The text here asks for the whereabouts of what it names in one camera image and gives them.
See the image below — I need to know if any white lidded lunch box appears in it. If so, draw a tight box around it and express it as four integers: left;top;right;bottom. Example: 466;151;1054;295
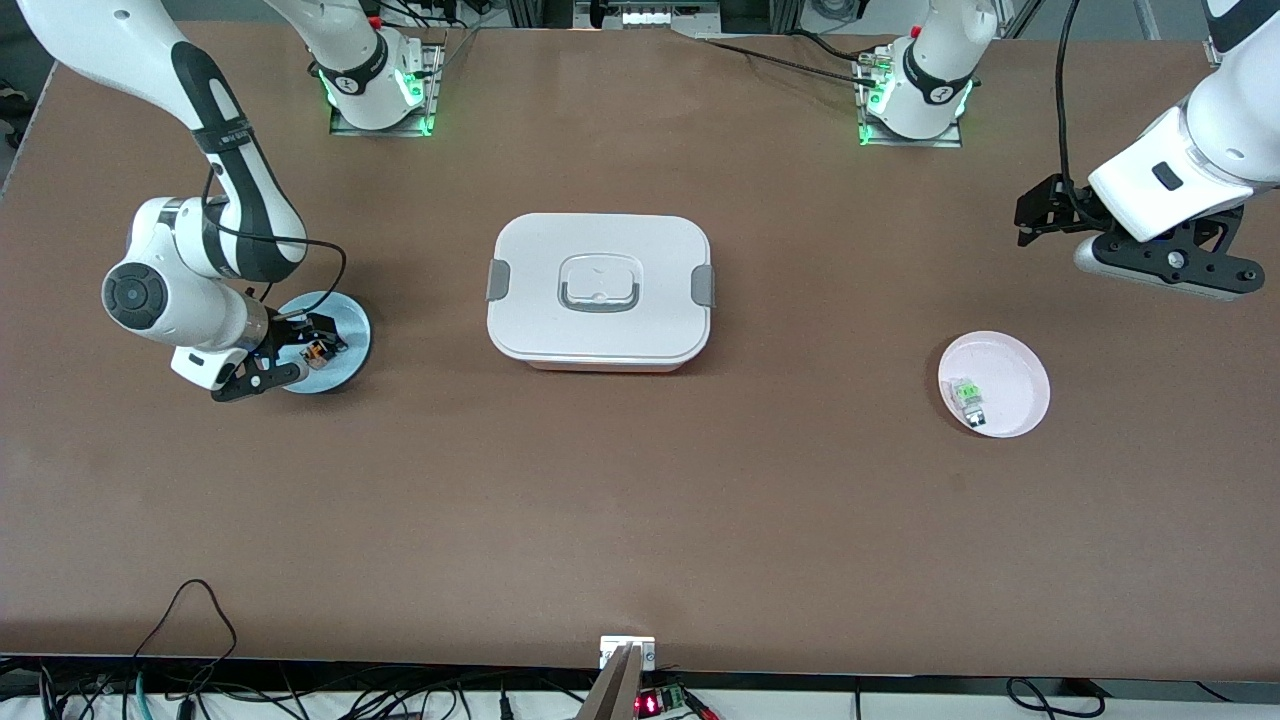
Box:
486;212;717;374

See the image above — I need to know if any light blue plate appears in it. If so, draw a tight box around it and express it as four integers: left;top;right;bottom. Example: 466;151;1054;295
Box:
272;290;372;395

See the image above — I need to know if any pink plate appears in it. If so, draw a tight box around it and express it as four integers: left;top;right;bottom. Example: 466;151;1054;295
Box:
937;330;1052;439

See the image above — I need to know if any circuit board with red display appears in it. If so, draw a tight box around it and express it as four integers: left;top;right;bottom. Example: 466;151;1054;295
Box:
635;683;693;717

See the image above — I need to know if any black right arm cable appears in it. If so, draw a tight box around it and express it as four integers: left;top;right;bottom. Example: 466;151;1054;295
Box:
203;165;348;303

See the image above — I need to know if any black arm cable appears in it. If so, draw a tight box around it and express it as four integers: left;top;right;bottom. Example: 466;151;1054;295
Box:
203;165;348;303
1054;0;1101;229

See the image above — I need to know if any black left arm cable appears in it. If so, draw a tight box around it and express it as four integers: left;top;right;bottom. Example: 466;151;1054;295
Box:
1054;0;1101;229

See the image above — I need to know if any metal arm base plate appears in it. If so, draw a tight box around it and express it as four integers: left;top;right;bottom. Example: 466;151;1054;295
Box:
853;50;964;149
329;38;447;138

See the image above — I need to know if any green and clear switch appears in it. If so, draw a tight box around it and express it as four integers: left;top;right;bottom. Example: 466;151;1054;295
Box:
950;377;989;428

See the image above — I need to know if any black cable across table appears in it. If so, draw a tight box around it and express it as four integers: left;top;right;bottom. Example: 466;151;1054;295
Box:
690;33;883;89

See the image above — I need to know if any black looped thin cable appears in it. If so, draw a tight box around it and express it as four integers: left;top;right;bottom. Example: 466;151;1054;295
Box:
130;578;239;669

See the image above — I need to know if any tangle of black cables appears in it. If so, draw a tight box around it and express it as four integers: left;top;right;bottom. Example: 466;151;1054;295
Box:
0;655;601;720

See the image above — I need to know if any aluminium frame rail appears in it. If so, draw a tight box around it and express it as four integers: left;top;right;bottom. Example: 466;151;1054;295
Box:
505;0;801;33

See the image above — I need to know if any small white bracket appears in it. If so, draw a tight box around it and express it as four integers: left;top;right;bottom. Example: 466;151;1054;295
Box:
600;636;657;671

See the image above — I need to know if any grey camera mount beam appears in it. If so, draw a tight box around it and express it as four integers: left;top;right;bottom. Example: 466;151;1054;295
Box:
577;643;647;720

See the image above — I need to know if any black coiled cable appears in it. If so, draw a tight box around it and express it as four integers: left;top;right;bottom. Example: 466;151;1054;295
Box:
1005;677;1107;720

